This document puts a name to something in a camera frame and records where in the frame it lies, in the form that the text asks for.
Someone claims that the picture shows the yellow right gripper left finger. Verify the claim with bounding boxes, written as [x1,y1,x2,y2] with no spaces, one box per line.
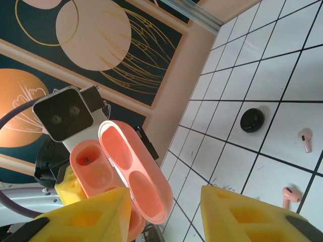
[26,187,132,242]

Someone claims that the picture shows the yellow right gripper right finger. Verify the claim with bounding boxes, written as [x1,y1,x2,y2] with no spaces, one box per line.
[200,185,323,242]

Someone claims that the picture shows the pink wireless earbud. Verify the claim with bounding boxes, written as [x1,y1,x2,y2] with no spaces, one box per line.
[297,128,313,154]
[282,186,303,209]

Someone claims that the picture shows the pink earbud charging case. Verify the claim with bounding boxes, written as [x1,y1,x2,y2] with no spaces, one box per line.
[69,120,175,241]

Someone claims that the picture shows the small black round cap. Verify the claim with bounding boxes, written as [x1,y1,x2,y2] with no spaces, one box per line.
[239,107,265,134]

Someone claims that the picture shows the dark panel pink circle gold lines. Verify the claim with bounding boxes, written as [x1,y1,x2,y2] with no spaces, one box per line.
[0,0,194,110]

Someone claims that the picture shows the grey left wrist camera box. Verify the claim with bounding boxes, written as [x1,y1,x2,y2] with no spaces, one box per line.
[32,85,112,154]

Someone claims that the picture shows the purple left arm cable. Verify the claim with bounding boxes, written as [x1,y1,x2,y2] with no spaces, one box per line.
[0,100,64,222]

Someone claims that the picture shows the aluminium corner post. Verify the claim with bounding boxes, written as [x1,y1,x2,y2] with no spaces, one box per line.
[155,0,224,33]

